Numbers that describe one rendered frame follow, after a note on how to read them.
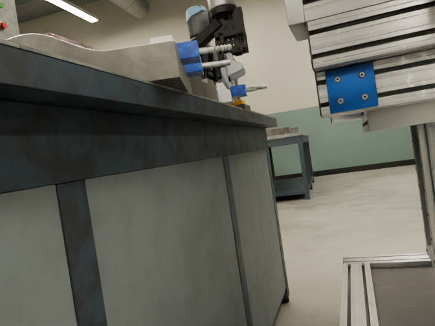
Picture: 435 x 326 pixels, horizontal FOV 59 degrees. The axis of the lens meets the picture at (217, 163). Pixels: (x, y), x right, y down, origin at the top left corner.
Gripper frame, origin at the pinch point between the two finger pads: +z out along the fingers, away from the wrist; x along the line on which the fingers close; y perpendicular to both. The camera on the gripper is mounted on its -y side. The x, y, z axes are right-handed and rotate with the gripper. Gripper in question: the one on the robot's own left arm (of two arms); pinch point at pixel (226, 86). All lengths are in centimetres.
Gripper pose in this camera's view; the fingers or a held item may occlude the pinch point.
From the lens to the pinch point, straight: 107.1
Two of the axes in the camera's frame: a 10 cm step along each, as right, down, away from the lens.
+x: 1.7, -0.4, 9.8
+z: 1.5, 9.9, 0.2
